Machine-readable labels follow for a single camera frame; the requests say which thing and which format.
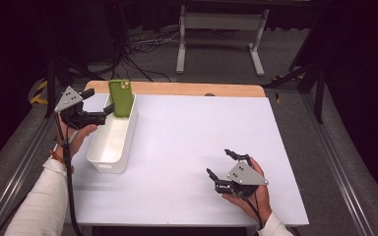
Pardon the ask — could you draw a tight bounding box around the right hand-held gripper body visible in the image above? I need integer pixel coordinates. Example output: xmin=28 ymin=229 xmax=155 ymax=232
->
xmin=215 ymin=160 xmax=270 ymax=199

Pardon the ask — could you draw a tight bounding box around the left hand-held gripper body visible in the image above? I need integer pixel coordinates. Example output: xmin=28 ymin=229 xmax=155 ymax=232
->
xmin=53 ymin=86 xmax=108 ymax=130

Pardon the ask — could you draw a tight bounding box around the green phone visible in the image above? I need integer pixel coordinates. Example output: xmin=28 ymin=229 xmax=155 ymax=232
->
xmin=107 ymin=79 xmax=135 ymax=119

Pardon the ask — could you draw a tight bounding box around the white plastic bin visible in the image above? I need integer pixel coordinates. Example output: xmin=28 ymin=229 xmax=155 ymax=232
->
xmin=86 ymin=91 xmax=139 ymax=174

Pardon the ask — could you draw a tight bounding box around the person's right hand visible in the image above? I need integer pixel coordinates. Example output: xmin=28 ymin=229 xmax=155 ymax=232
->
xmin=220 ymin=156 xmax=274 ymax=226

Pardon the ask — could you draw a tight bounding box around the person's left hand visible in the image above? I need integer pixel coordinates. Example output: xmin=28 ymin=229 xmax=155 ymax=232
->
xmin=54 ymin=121 xmax=98 ymax=159

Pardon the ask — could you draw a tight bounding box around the black metal stand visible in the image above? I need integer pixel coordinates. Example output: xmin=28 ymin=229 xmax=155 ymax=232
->
xmin=264 ymin=58 xmax=329 ymax=125
xmin=43 ymin=53 xmax=106 ymax=120

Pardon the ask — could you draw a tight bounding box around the white table board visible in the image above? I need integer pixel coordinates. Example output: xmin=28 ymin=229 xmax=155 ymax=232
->
xmin=63 ymin=91 xmax=310 ymax=227

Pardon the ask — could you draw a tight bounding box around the wooden table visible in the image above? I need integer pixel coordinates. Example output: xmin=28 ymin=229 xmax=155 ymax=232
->
xmin=84 ymin=80 xmax=267 ymax=98

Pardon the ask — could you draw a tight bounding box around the white metal stand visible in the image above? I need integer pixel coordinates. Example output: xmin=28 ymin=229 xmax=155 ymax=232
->
xmin=175 ymin=4 xmax=270 ymax=78

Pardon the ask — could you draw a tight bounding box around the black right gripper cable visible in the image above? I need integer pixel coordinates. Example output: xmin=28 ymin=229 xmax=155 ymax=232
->
xmin=239 ymin=192 xmax=266 ymax=231

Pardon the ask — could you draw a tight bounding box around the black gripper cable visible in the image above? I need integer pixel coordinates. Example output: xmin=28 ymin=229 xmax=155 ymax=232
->
xmin=239 ymin=192 xmax=266 ymax=231
xmin=54 ymin=111 xmax=83 ymax=236

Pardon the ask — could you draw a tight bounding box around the red bead bracelet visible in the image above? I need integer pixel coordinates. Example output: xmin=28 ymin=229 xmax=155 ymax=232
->
xmin=48 ymin=148 xmax=76 ymax=174

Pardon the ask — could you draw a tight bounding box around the bundle of floor cables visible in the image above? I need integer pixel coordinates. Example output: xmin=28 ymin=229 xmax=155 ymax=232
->
xmin=111 ymin=28 xmax=182 ymax=83

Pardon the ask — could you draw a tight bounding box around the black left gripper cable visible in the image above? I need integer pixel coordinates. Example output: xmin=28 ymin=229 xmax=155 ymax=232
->
xmin=54 ymin=111 xmax=83 ymax=236

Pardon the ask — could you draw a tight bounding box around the grey metal rail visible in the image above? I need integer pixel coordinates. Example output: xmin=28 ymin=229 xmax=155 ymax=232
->
xmin=0 ymin=88 xmax=77 ymax=236
xmin=299 ymin=92 xmax=378 ymax=236

